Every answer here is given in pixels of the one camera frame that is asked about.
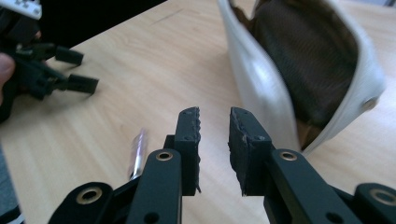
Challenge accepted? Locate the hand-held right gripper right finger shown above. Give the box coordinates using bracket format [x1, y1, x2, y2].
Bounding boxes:
[227, 106, 276, 198]

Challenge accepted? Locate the silver ballpoint pen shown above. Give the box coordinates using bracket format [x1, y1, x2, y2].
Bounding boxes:
[127, 126, 149, 182]

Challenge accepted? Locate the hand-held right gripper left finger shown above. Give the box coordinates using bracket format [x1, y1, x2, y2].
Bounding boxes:
[163, 106, 202, 198]

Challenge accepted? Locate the white pouch with brown lining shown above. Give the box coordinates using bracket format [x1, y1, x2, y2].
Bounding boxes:
[217, 0, 388, 157]

